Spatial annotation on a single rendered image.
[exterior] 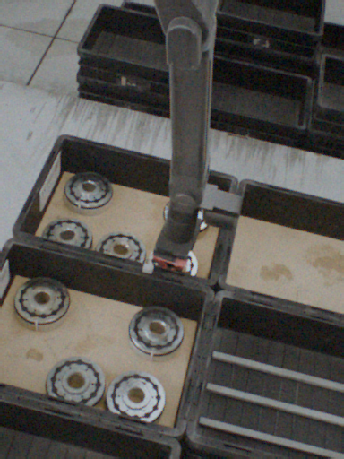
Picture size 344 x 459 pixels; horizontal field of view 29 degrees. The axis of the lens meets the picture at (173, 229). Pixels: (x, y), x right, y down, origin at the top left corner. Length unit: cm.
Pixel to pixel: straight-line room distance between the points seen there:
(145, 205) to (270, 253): 29
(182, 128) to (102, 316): 46
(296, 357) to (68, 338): 43
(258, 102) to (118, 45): 55
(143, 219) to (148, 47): 116
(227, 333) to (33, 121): 85
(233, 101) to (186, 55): 169
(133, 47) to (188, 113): 156
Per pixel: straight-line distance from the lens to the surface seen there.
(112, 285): 129
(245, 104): 252
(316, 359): 134
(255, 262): 144
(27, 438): 120
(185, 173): 108
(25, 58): 325
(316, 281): 145
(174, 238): 125
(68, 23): 348
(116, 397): 120
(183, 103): 95
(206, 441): 111
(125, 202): 149
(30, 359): 126
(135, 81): 230
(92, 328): 129
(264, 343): 133
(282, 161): 186
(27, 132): 183
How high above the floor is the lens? 194
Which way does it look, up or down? 50 degrees down
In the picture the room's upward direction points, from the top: 11 degrees clockwise
